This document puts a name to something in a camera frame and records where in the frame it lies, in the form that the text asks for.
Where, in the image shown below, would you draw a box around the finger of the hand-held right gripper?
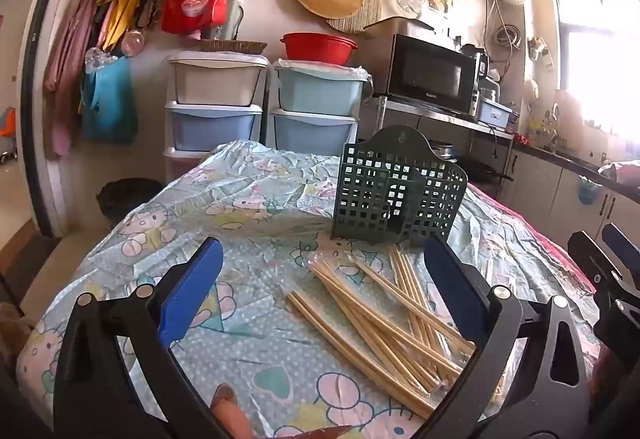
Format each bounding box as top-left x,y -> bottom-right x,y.
567,230 -> 640,355
601,223 -> 640,272

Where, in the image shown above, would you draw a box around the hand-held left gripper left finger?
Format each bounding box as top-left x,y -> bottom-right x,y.
54,237 -> 236,439

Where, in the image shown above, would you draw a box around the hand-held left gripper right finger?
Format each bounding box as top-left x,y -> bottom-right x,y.
414,235 -> 594,439

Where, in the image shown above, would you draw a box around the pile of wooden chopsticks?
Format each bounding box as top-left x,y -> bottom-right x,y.
286,244 -> 506,420

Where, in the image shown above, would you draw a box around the green plastic utensil holder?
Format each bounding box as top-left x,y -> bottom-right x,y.
331,125 -> 469,247

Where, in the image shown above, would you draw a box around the pink blanket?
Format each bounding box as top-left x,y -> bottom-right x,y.
465,184 -> 616,420

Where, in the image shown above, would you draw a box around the white kitchen cabinets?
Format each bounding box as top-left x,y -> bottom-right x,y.
500,139 -> 640,260

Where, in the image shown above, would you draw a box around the black trash bin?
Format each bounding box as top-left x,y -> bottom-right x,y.
97,178 -> 163,222

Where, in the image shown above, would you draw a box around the black wok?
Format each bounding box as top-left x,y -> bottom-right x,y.
455,159 -> 513,184

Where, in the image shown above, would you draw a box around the metal kitchen rack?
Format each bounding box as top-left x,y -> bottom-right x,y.
362,96 -> 516,200

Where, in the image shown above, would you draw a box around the blue box appliance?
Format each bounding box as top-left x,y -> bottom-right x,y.
477,96 -> 518,126

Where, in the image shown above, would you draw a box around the window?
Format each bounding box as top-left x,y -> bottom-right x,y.
550,0 -> 640,140

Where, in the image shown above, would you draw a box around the blue hanging bag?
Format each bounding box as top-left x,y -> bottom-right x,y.
81,56 -> 139,143

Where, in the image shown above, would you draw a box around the drawer tower with cream drawer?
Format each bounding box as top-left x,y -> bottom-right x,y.
165,51 -> 271,174

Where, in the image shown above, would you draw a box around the black microwave oven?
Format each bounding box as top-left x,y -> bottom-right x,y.
387,34 -> 483,117

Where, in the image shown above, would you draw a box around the drawer tower with teal drawer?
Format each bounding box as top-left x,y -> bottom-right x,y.
267,60 -> 373,157

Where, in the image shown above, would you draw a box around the wicker basket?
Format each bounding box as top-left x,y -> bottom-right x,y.
200,39 -> 268,54

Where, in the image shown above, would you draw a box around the clear plastic bag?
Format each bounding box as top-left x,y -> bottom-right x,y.
85,46 -> 126,72

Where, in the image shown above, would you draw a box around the clear plastic container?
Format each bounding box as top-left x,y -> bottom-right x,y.
122,30 -> 146,57

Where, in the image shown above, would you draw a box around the pink hanging apron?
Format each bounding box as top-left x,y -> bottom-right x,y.
44,0 -> 108,157

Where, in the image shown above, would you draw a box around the red plastic colander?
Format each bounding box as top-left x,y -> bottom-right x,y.
280,32 -> 358,66

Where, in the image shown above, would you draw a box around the pale green container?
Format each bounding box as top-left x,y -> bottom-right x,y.
215,0 -> 246,42

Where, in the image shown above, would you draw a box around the round bamboo mat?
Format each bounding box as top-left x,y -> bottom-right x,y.
327,0 -> 382,34

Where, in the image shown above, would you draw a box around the coiled white hose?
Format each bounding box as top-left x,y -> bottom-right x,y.
495,24 -> 521,50

